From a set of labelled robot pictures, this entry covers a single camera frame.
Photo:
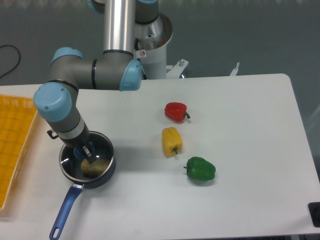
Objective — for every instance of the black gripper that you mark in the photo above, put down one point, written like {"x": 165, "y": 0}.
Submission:
{"x": 77, "y": 140}

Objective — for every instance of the glass pot lid blue knob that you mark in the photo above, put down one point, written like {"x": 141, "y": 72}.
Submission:
{"x": 70, "y": 166}

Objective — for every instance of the dark pot blue handle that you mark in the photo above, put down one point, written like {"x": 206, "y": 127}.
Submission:
{"x": 74, "y": 191}

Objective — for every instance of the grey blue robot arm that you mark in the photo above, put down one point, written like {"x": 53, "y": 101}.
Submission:
{"x": 116, "y": 70}

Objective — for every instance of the beige bread block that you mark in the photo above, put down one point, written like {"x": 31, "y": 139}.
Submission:
{"x": 95, "y": 169}

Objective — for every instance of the yellow plastic basket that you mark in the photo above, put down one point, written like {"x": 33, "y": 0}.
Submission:
{"x": 18, "y": 117}

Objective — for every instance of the yellow bell pepper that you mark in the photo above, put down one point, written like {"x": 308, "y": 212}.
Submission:
{"x": 172, "y": 142}

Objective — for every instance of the red bell pepper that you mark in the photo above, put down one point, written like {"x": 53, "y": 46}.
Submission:
{"x": 176, "y": 111}

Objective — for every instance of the green bell pepper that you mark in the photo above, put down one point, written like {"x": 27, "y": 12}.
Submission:
{"x": 199, "y": 169}

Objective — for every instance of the black device at table edge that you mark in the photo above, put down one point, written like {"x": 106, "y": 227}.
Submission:
{"x": 314, "y": 210}

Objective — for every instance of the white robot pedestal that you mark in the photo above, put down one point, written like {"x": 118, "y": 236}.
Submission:
{"x": 151, "y": 46}

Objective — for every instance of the white metal base frame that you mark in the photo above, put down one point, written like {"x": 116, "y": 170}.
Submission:
{"x": 176, "y": 71}

